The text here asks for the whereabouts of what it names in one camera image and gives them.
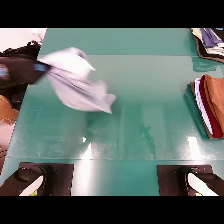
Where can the white T-shirt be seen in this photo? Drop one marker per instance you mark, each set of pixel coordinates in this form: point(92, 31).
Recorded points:
point(76, 85)

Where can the green garment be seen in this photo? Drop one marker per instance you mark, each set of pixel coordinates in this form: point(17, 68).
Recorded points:
point(193, 111)

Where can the white garment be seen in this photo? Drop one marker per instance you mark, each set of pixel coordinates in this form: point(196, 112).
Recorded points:
point(201, 100)

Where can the red garment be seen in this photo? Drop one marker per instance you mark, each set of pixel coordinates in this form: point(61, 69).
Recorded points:
point(210, 113)

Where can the orange garment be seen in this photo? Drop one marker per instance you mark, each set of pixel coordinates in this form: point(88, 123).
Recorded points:
point(215, 93)

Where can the brown garment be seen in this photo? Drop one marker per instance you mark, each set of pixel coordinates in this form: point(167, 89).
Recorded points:
point(6, 111)

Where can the heap of clothes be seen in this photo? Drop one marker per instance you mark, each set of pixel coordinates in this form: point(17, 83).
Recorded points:
point(210, 51)

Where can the purple garment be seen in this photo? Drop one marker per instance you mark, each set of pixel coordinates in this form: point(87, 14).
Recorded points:
point(209, 36)

